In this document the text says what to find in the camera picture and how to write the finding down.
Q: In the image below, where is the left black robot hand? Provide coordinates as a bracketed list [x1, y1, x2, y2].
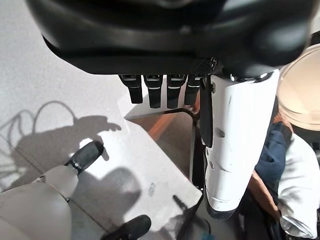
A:
[24, 0, 315, 221]

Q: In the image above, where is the left silver robot leg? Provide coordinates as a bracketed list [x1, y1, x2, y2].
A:
[0, 141, 105, 240]

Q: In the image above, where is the round glass washer door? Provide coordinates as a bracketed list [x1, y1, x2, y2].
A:
[276, 43, 320, 132]

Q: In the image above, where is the wicker laundry basket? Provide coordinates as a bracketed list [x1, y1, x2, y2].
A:
[246, 111, 295, 222]

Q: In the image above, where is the navy blue garment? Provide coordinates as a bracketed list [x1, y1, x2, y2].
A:
[254, 121, 293, 186]

